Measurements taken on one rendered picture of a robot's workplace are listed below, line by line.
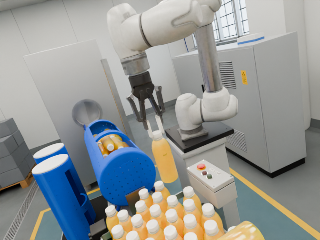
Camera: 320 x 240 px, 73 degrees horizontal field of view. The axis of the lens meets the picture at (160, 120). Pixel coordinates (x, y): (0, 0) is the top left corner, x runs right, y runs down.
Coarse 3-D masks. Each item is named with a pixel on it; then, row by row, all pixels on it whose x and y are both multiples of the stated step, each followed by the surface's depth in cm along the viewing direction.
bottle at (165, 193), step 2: (162, 188) 91; (164, 188) 92; (166, 188) 93; (156, 190) 91; (158, 190) 91; (160, 190) 90; (162, 190) 91; (164, 190) 91; (166, 190) 92; (168, 190) 93; (162, 192) 91; (164, 192) 91; (166, 192) 91; (168, 192) 92; (162, 194) 90; (164, 194) 90; (166, 194) 91; (168, 194) 92; (162, 196) 90; (164, 196) 90; (166, 196) 91; (168, 196) 91; (164, 198) 90; (166, 198) 91
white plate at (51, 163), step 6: (54, 156) 183; (60, 156) 179; (66, 156) 175; (42, 162) 177; (48, 162) 173; (54, 162) 169; (60, 162) 166; (36, 168) 168; (42, 168) 165; (48, 168) 162; (54, 168) 161
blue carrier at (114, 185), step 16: (96, 128) 179; (112, 128) 184; (96, 144) 128; (128, 144) 155; (96, 160) 113; (112, 160) 99; (128, 160) 103; (144, 160) 106; (96, 176) 108; (112, 176) 100; (128, 176) 104; (144, 176) 107; (112, 192) 102; (128, 192) 105
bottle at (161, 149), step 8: (152, 144) 80; (160, 144) 79; (168, 144) 81; (152, 152) 82; (160, 152) 79; (168, 152) 80; (160, 160) 80; (168, 160) 80; (160, 168) 82; (168, 168) 81; (160, 176) 84; (168, 176) 82; (176, 176) 84
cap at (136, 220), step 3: (135, 216) 77; (138, 216) 76; (132, 219) 76; (135, 219) 75; (138, 219) 75; (141, 219) 75; (132, 222) 74; (135, 222) 74; (138, 222) 74; (141, 222) 75; (135, 225) 74; (138, 225) 74
